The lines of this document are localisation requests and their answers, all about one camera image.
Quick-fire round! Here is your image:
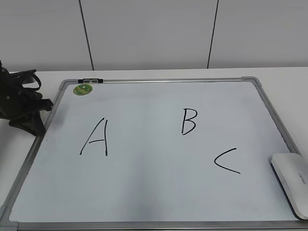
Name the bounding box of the white whiteboard eraser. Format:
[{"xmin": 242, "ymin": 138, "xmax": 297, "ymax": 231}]
[{"xmin": 271, "ymin": 153, "xmax": 308, "ymax": 220}]

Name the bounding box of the green round magnet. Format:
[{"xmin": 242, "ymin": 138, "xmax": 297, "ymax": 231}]
[{"xmin": 73, "ymin": 84, "xmax": 93, "ymax": 96}]

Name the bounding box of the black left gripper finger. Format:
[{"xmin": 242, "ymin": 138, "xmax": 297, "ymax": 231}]
[
  {"xmin": 9, "ymin": 112, "xmax": 46, "ymax": 136},
  {"xmin": 36, "ymin": 99, "xmax": 53, "ymax": 111}
]

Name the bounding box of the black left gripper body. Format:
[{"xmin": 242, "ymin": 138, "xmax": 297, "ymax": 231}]
[{"xmin": 0, "ymin": 66, "xmax": 42, "ymax": 120}]

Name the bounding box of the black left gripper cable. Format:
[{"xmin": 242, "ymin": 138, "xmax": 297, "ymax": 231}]
[{"xmin": 7, "ymin": 69, "xmax": 43, "ymax": 92}]

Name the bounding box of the black marker clip holder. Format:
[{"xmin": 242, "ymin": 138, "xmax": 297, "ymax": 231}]
[{"xmin": 77, "ymin": 78, "xmax": 103, "ymax": 84}]

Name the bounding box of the white board with grey frame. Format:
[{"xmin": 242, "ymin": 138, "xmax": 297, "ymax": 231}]
[{"xmin": 0, "ymin": 77, "xmax": 308, "ymax": 231}]

